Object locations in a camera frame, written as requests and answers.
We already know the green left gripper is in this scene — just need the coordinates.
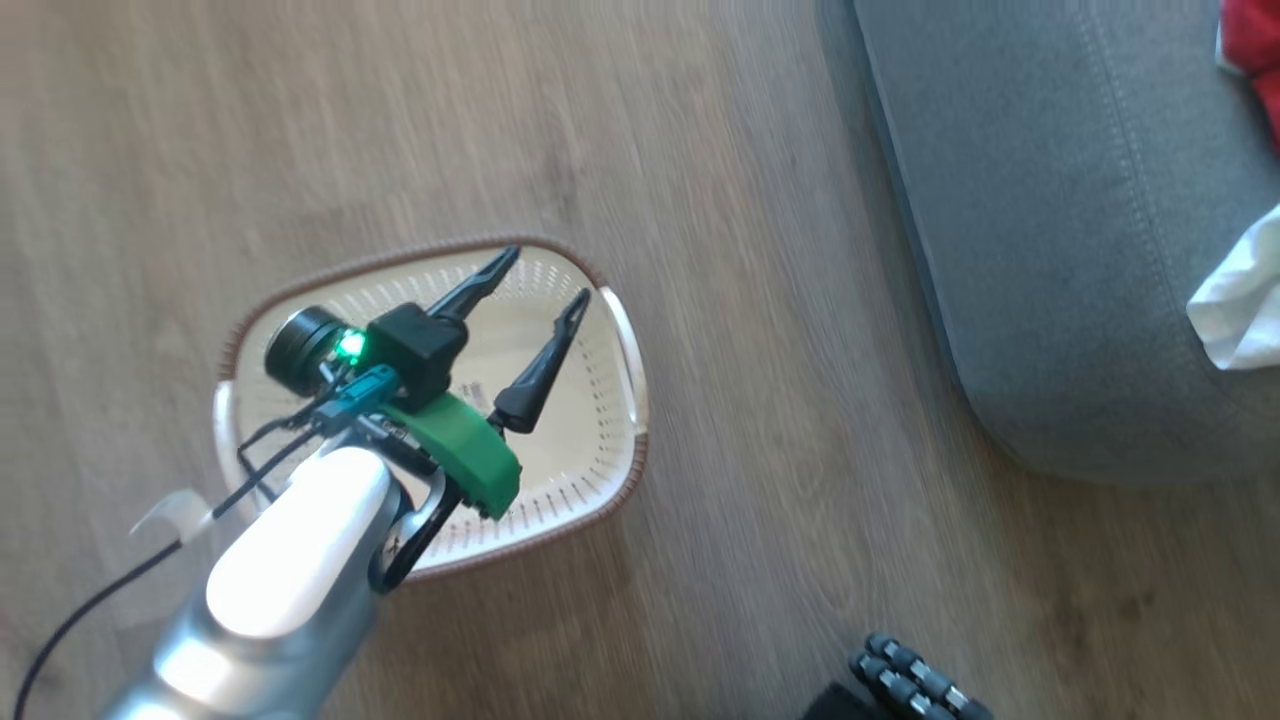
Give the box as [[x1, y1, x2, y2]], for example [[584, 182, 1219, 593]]
[[263, 246, 593, 595]]

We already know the white cloth garment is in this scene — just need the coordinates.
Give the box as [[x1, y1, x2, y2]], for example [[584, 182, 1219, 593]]
[[1186, 203, 1280, 372]]

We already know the red garment with white trim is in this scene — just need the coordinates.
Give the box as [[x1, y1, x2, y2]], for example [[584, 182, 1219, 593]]
[[1214, 0, 1280, 156]]

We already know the white brown-rimmed laundry basket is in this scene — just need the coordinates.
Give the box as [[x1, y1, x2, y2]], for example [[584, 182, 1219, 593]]
[[212, 234, 652, 587]]

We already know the grey sofa cushion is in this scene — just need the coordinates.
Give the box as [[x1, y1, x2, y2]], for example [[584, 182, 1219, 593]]
[[818, 0, 1280, 488]]

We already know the teal cable connector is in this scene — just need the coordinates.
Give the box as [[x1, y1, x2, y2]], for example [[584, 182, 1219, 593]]
[[318, 364, 403, 425]]

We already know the white cable label tag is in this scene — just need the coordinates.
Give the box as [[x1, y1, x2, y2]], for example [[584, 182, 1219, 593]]
[[129, 489, 217, 542]]

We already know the thin black cable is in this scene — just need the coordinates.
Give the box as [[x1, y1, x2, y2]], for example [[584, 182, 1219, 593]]
[[8, 405, 351, 720]]

